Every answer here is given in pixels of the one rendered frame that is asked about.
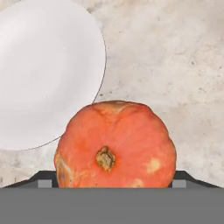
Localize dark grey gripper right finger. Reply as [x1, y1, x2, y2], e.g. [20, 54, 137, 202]
[168, 170, 221, 189]

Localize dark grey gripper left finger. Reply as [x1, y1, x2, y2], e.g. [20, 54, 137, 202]
[3, 170, 60, 189]

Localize orange pumpkin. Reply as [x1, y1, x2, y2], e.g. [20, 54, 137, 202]
[53, 100, 178, 189]

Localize large white plate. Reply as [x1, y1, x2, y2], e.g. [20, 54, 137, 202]
[0, 0, 108, 151]

